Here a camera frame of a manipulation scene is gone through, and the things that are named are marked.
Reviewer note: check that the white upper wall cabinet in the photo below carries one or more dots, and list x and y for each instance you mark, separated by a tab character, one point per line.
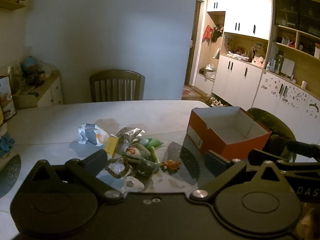
245	10

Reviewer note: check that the white cabinet with stickers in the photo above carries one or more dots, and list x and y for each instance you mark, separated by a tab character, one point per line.
287	100

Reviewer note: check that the red hanging garment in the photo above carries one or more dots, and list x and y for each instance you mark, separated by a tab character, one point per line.
207	32

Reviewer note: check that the wooden wall shelf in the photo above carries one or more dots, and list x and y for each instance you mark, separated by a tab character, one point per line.
12	4

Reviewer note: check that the cluster of clear bottles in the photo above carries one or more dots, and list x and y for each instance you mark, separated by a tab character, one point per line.
273	63

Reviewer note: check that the white flat board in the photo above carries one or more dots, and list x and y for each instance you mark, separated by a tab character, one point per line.
288	67

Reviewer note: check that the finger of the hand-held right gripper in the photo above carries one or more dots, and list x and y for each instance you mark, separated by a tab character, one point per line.
260	156
305	147

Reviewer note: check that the small white figurine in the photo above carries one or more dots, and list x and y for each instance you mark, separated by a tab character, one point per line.
304	84

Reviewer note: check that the small orange toy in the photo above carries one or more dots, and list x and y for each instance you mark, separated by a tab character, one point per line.
171	165

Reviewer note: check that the row of shoes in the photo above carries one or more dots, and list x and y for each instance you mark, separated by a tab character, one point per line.
215	102

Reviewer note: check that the person's right hand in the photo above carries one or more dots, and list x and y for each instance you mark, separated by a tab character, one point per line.
311	220

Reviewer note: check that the small yellow box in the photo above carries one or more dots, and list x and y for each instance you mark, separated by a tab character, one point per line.
111	146

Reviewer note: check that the dark green upholstered chair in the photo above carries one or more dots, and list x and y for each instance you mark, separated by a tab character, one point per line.
277	125

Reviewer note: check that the white double-door floor cabinet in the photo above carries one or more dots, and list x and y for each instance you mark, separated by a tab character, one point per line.
237	80

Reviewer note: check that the dark wooden chair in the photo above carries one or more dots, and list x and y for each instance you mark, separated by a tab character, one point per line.
115	75

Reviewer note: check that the low white niche drawer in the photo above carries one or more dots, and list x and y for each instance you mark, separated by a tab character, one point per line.
205	80

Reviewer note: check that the small teal toy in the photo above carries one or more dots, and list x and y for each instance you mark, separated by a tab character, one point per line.
144	142

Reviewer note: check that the clear plastic bag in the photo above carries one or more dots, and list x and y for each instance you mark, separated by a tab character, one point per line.
133	183

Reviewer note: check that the dark glass-door cabinet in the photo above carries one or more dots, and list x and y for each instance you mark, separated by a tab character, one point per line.
297	10

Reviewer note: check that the orange cardboard shoebox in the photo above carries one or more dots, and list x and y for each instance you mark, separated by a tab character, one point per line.
232	130

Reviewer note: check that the pink storage box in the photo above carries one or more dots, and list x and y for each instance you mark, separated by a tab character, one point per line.
258	62

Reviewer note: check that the small side cabinet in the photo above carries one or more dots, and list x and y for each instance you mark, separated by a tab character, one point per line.
50	90

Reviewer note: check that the blue and white packet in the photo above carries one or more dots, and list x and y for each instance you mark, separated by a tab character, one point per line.
90	133

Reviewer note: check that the dark hanging bag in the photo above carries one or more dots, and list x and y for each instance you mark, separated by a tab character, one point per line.
217	33

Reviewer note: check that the green fringe tassel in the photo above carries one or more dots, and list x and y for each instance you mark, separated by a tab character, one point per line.
156	143

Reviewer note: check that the silver foil wrapper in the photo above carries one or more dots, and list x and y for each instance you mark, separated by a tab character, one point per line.
130	133

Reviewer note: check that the patterned door rug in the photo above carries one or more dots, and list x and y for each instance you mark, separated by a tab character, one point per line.
191	92

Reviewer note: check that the light green tube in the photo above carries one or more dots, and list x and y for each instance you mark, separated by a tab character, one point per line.
153	153

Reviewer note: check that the blue cloth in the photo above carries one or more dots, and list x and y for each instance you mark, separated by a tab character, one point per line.
6	142

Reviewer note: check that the brown entrance door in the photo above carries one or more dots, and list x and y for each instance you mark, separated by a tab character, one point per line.
192	55

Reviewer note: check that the printed food bag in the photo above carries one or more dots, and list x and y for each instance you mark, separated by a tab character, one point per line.
6	97

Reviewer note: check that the blue round toy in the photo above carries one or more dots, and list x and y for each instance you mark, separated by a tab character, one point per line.
29	63

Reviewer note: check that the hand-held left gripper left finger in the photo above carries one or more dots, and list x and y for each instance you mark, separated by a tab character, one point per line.
96	161

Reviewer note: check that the small black case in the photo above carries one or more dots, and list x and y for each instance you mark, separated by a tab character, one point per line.
145	171

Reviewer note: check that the dark round table mat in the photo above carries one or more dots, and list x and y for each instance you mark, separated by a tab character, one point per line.
7	177
186	160

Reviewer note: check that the white pouch with orange print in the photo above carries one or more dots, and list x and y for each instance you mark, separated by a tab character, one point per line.
132	151

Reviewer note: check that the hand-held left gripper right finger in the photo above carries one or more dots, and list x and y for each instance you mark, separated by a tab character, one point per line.
217	162

